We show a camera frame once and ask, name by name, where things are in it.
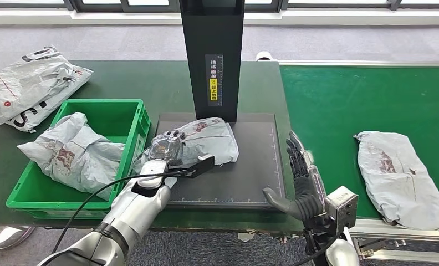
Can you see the dark window frame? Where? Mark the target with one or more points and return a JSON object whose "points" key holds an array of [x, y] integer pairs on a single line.
{"points": [[102, 7]]}

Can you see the black inbound scanner machine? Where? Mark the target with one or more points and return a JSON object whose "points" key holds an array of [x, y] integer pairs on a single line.
{"points": [[212, 55]]}

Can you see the white window sill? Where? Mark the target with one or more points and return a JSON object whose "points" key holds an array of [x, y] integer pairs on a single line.
{"points": [[351, 17]]}

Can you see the white round cap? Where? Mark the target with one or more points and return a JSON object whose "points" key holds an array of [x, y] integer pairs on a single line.
{"points": [[264, 55]]}

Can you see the white crumpled courier bag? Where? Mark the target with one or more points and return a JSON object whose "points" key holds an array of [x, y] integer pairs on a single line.
{"points": [[21, 80]]}

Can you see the white table foot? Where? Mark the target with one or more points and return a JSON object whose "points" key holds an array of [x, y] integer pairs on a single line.
{"points": [[246, 237]]}

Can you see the shiny metal round base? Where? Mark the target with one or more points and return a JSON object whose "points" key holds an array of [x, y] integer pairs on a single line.
{"points": [[6, 236]]}

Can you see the black yellow ruler label sticker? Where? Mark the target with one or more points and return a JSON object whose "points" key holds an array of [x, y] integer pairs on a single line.
{"points": [[214, 80]]}

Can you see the white bag with black letters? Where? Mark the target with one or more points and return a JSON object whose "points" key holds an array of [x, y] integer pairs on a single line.
{"points": [[30, 123]]}

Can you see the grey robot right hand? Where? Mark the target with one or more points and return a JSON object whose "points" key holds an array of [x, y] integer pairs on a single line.
{"points": [[307, 202]]}

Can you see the aluminium conveyor frame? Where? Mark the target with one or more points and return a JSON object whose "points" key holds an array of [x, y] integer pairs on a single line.
{"points": [[388, 227]]}

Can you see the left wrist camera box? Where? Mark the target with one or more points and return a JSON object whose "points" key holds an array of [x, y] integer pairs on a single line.
{"points": [[201, 167]]}

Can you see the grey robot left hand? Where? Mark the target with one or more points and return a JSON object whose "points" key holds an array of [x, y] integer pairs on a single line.
{"points": [[166, 148]]}

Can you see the grey poly mailer red print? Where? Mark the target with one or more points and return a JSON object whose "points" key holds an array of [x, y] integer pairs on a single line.
{"points": [[399, 176], [212, 141], [76, 158]]}

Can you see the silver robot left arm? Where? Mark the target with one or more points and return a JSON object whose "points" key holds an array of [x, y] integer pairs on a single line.
{"points": [[138, 209]]}

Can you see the green plastic crate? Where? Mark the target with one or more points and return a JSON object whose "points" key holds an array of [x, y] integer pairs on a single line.
{"points": [[105, 110]]}

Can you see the green conveyor belt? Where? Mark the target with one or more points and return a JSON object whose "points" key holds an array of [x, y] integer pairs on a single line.
{"points": [[351, 99]]}

